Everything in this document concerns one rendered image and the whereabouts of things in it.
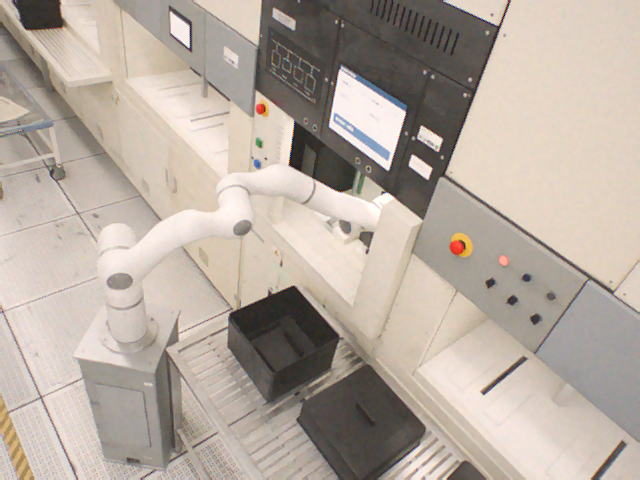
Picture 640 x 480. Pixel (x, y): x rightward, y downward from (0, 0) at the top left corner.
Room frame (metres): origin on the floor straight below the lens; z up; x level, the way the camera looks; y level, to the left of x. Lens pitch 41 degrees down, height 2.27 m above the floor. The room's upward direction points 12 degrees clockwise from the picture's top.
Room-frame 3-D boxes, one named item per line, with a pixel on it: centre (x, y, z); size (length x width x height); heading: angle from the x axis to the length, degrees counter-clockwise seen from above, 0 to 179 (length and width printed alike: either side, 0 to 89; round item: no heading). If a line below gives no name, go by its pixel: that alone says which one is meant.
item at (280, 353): (1.08, 0.06, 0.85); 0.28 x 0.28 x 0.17; 45
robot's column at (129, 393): (1.06, 0.59, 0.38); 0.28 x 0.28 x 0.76; 1
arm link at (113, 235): (1.09, 0.60, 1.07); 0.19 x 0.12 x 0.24; 26
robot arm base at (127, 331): (1.06, 0.59, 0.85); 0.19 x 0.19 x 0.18
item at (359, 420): (0.86, -0.25, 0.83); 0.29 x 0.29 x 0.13; 45
